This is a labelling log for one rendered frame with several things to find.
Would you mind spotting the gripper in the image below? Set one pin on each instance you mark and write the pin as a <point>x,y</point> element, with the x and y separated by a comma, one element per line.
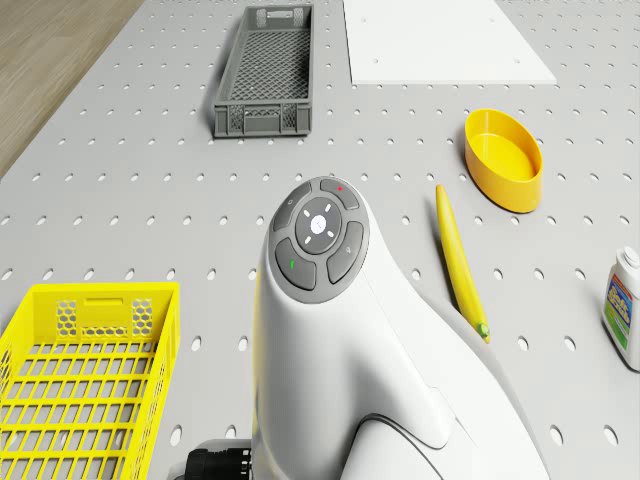
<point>220,462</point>

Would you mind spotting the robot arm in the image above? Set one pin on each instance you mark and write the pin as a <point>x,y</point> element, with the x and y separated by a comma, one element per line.
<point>340,360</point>

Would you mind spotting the yellow basket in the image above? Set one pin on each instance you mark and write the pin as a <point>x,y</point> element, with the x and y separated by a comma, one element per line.
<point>100,289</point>

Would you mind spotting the banana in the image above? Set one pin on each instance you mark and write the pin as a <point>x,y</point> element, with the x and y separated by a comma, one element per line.
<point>457,260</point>

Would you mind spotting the dark grey basket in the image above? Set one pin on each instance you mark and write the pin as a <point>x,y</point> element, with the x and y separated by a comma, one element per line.
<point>260,120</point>

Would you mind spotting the yellow bowl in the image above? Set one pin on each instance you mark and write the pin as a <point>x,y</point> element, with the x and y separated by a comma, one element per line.
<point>500,190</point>

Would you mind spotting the small white bottle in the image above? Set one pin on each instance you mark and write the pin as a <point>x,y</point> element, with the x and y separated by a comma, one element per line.
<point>625,310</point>

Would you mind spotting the white board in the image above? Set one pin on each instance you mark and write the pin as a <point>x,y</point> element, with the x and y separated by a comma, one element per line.
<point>440,45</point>

